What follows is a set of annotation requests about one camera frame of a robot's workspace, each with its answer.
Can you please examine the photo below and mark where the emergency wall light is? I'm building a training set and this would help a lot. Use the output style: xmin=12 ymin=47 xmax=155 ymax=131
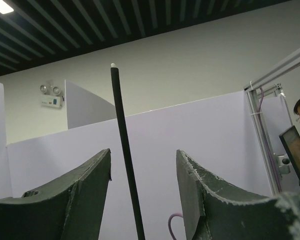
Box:
xmin=39 ymin=80 xmax=65 ymax=109

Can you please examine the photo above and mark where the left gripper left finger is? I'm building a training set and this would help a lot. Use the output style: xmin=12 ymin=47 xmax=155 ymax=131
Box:
xmin=0 ymin=149 xmax=111 ymax=240

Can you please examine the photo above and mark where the black monitor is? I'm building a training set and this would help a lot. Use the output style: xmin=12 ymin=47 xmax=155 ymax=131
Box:
xmin=279 ymin=125 xmax=300 ymax=185

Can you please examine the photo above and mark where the black tent pole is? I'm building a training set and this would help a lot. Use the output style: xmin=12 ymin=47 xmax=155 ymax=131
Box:
xmin=110 ymin=63 xmax=146 ymax=240

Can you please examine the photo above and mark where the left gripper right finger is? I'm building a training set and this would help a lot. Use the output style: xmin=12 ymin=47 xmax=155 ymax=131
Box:
xmin=176 ymin=150 xmax=300 ymax=240

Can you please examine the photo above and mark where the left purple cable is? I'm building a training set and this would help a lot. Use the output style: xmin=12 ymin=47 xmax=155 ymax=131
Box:
xmin=167 ymin=212 xmax=184 ymax=240

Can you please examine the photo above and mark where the aluminium enclosure frame post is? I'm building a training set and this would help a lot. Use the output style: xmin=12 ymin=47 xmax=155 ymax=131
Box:
xmin=244 ymin=48 xmax=300 ymax=195

